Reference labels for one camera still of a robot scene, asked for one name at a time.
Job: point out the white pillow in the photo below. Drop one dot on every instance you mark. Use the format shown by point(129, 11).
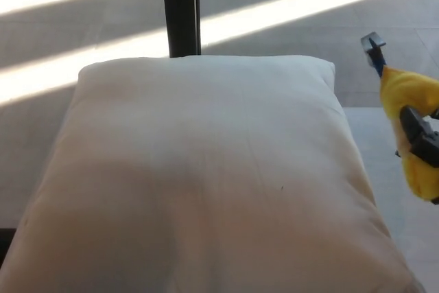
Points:
point(205, 176)

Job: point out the yellow cloth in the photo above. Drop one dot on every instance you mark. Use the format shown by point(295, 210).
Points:
point(399, 90)

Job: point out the black pillar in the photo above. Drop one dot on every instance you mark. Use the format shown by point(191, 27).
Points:
point(181, 8)

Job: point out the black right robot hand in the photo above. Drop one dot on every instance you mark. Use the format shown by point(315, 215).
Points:
point(420, 135)

